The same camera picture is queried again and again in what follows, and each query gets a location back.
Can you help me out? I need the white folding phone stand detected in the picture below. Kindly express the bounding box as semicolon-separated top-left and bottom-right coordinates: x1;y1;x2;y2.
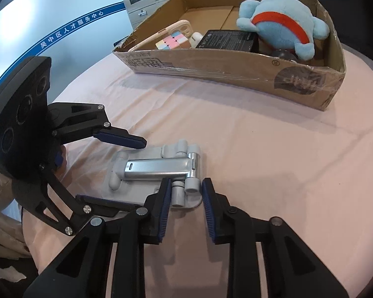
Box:
101;139;203;209

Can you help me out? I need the cream clear phone case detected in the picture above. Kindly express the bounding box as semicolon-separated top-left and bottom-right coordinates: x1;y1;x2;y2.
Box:
129;20;193;52

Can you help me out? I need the white earbuds case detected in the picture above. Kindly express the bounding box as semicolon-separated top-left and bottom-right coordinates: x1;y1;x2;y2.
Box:
188;32;203;48

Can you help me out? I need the light blue plush toy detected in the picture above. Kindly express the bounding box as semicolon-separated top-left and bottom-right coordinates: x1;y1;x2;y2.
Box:
236;0;330;61

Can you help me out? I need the pastel rubik's cube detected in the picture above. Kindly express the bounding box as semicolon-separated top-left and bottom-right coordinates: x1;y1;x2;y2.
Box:
155;32;190;50

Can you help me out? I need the black flat box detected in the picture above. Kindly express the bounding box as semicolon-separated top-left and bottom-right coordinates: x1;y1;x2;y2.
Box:
197;30;259;53

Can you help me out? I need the brown cardboard box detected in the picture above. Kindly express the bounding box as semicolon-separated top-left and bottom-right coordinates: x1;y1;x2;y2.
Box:
113;0;346;110

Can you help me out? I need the black round object in box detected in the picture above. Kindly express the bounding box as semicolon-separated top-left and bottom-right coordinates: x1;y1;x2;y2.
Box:
271;49;298;63

